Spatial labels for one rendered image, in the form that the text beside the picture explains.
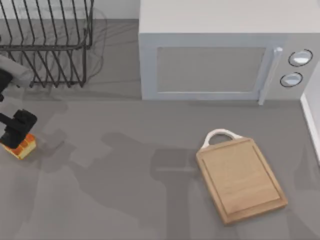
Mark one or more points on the orange yellow bread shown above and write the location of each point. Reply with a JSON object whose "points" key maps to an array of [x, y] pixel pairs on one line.
{"points": [[26, 147]]}

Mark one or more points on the microwave oven door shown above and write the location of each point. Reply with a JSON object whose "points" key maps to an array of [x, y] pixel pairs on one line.
{"points": [[210, 70]]}

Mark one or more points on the pale microwave oven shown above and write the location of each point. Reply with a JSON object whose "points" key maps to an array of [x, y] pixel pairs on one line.
{"points": [[225, 17]]}

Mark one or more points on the small microwave knob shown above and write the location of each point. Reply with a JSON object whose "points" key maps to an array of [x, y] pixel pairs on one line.
{"points": [[291, 79]]}

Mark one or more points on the large microwave knob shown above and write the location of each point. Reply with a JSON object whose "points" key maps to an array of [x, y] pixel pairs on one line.
{"points": [[300, 58]]}

